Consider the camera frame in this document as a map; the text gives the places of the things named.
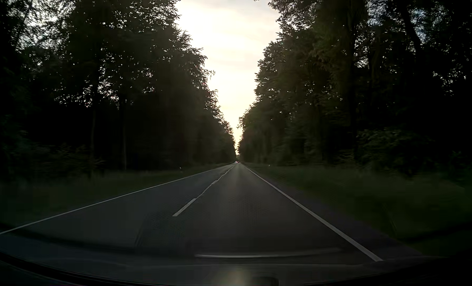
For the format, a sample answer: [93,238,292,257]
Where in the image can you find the dark wood of trees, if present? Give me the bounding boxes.
[238,0,472,179]
[0,0,237,179]

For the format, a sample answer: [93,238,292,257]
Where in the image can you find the road markings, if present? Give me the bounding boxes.
[0,163,383,262]

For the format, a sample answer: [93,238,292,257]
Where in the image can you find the grey asphalt road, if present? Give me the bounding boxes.
[0,162,421,266]

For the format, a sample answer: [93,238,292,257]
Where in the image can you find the car's own bonnet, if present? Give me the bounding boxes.
[0,242,472,286]

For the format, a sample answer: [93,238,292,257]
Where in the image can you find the grass verge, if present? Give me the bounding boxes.
[0,162,232,239]
[245,162,472,257]

